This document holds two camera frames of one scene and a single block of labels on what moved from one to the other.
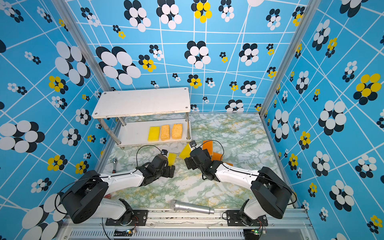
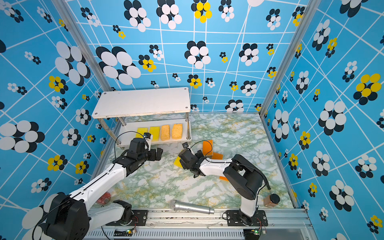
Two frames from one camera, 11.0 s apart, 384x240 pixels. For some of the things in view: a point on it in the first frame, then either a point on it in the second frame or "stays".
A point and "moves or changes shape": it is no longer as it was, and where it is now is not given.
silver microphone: (179, 205) stays
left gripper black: (168, 170) to (153, 157)
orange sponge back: (208, 145) stays
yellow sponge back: (186, 152) moves or changes shape
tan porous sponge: (165, 134) stays
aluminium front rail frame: (169, 225) stays
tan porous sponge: (177, 131) stays
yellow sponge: (154, 133) stays
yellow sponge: (171, 159) to (141, 131)
